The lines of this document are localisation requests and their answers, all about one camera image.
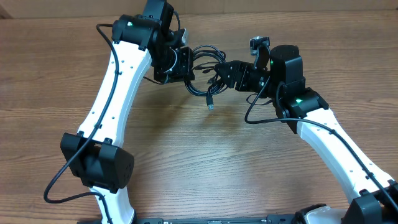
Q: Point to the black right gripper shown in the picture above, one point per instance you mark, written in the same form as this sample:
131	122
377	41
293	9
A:
239	70

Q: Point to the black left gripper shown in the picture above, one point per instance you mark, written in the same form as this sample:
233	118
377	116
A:
185	73

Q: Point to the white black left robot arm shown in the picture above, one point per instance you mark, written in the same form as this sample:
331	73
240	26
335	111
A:
95	153

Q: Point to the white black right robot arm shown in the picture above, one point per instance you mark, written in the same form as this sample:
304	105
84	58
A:
278	74

